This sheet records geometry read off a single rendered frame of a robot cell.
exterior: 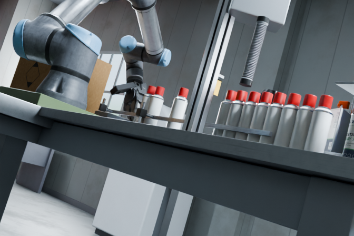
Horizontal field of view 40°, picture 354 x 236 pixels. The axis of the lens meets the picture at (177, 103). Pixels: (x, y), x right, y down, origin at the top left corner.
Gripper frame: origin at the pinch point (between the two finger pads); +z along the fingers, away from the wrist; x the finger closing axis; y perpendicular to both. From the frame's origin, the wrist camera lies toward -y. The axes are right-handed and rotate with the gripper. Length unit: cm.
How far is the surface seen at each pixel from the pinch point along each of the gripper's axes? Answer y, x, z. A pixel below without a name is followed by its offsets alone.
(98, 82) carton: -19.0, -4.0, -8.5
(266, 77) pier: 235, 86, -167
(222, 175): -61, -98, 74
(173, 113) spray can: -1.9, -27.5, 11.0
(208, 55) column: -16, -59, 10
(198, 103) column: -16, -54, 25
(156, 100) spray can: -1.3, -17.6, 0.1
